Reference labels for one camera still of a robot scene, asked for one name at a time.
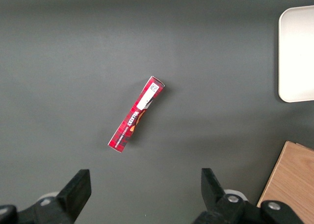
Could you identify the wooden drawer cabinet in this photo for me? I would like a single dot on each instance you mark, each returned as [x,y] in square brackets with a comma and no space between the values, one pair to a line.
[292,182]

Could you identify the beige plastic tray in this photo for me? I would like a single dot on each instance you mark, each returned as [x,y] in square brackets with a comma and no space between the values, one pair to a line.
[298,54]

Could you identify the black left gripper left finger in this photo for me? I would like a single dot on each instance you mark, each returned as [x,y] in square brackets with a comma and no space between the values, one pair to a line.
[61,209]

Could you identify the red tartan cookie box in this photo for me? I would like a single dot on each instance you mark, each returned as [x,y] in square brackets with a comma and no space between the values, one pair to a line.
[137,113]

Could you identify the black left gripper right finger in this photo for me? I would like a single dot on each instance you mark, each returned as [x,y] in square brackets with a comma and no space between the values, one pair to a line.
[220,209]

